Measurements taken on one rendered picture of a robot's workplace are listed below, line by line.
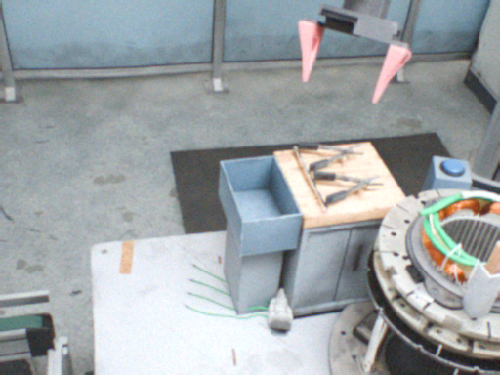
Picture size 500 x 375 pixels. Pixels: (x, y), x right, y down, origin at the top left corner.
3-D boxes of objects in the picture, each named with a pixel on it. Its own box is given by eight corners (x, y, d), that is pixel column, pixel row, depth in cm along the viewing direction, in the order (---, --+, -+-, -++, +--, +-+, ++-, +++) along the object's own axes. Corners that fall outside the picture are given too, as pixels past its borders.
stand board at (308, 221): (303, 229, 114) (305, 219, 112) (272, 161, 127) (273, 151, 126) (407, 215, 119) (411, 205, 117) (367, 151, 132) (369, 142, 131)
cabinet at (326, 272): (287, 321, 131) (304, 228, 114) (262, 254, 144) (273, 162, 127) (377, 307, 136) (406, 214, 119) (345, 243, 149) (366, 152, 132)
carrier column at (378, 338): (364, 377, 120) (389, 304, 107) (358, 365, 122) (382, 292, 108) (376, 374, 121) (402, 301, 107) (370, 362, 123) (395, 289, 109)
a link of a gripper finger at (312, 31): (333, 91, 83) (356, 18, 81) (281, 75, 85) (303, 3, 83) (344, 92, 89) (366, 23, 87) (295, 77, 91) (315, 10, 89)
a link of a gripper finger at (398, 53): (387, 107, 81) (412, 32, 79) (332, 91, 83) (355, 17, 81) (394, 107, 88) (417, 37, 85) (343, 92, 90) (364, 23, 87)
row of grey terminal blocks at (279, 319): (290, 337, 128) (293, 323, 126) (266, 334, 128) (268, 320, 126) (291, 298, 136) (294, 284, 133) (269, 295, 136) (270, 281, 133)
